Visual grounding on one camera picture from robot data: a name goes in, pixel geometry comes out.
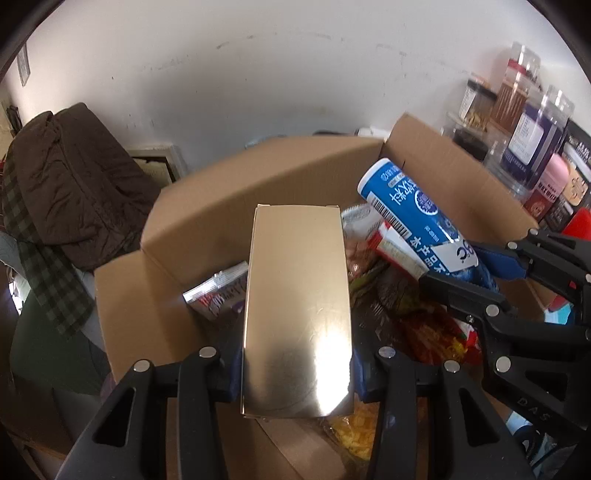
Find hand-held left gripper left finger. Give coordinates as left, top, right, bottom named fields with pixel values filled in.
left=55, top=323, right=243, bottom=480

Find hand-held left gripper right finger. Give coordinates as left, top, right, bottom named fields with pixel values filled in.
left=351, top=344, right=536, bottom=480

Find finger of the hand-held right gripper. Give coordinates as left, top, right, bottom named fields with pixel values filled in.
left=475, top=228, right=591, bottom=305
left=418, top=272, right=591, bottom=376

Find clear waffle packet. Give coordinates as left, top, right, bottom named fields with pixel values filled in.
left=323, top=411, right=384, bottom=462

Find gold box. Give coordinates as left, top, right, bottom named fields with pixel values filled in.
left=240, top=203, right=356, bottom=418

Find blue white drink bottle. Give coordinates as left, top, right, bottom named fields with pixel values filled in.
left=358, top=158, right=499, bottom=294

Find brown cardboard box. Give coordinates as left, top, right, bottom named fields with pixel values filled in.
left=93, top=113, right=548, bottom=480

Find dark snack packet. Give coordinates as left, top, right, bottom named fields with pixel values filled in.
left=376, top=268, right=421, bottom=315

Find purple silver snack packet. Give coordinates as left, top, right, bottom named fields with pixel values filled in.
left=182, top=261, right=250, bottom=321

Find red white snack packet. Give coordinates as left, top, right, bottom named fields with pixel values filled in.
left=367, top=220, right=430, bottom=280

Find red cap bottle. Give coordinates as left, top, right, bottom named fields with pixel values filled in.
left=566, top=215, right=591, bottom=241

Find pink bottle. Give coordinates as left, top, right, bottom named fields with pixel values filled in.
left=524, top=154, right=571, bottom=217

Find green snack packet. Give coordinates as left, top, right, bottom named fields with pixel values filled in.
left=348, top=268, right=384, bottom=296

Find clear peanut snack packet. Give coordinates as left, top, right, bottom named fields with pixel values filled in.
left=342, top=203, right=384, bottom=282

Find black lid spice jar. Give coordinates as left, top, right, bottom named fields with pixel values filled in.
left=450, top=127, right=490, bottom=160

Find purple label jar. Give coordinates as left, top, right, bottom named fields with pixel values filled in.
left=501, top=85, right=575, bottom=188

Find black printed box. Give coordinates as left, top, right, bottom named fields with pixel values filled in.
left=549, top=117, right=591, bottom=222

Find clear jar of nuts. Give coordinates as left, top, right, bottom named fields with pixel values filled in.
left=459, top=79, right=497, bottom=130

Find clear jar brown sticks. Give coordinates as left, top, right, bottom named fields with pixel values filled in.
left=489, top=76, right=532, bottom=132

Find dark green cushion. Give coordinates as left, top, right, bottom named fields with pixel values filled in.
left=9, top=295, right=107, bottom=395

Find tall jar red label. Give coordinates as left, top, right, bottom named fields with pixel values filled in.
left=503, top=42, right=542, bottom=93

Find green plaid cloth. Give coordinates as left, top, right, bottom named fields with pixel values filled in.
left=2, top=180, right=84, bottom=340

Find brown quilted jacket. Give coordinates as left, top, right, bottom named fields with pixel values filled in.
left=10, top=102, right=162, bottom=271

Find blue cloth item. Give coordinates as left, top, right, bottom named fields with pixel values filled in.
left=245, top=134, right=287, bottom=148

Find leaning picture frame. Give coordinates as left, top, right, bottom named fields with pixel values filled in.
left=126, top=144, right=189, bottom=185

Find framed wall picture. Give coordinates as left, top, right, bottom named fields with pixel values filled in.
left=17, top=46, right=32, bottom=87

